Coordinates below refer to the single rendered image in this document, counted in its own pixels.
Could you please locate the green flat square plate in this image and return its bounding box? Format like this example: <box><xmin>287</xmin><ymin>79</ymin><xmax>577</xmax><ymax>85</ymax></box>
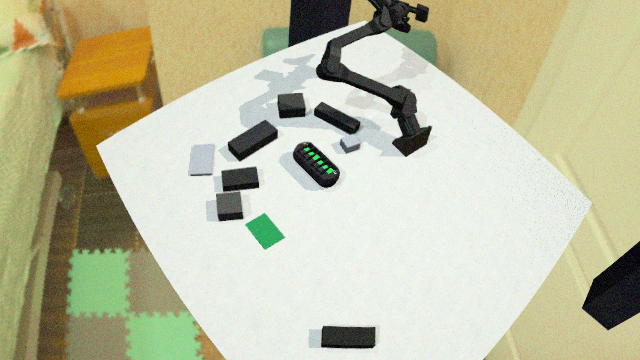
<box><xmin>245</xmin><ymin>213</ymin><xmax>286</xmax><ymax>250</ymax></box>

